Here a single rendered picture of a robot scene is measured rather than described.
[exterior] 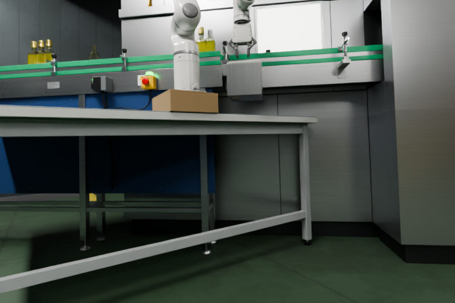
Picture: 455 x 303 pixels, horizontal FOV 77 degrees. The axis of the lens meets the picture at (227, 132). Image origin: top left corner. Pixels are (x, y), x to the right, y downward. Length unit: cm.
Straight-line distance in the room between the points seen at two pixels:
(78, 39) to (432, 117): 373
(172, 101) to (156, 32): 101
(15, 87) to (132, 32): 81
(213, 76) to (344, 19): 93
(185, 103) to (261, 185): 88
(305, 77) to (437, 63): 62
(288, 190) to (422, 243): 73
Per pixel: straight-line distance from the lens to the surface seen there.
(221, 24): 200
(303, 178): 175
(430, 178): 168
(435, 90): 170
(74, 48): 411
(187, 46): 136
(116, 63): 187
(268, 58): 174
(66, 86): 199
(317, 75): 171
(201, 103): 126
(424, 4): 179
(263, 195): 189
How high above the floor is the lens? 62
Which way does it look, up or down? 2 degrees up
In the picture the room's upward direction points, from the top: 2 degrees counter-clockwise
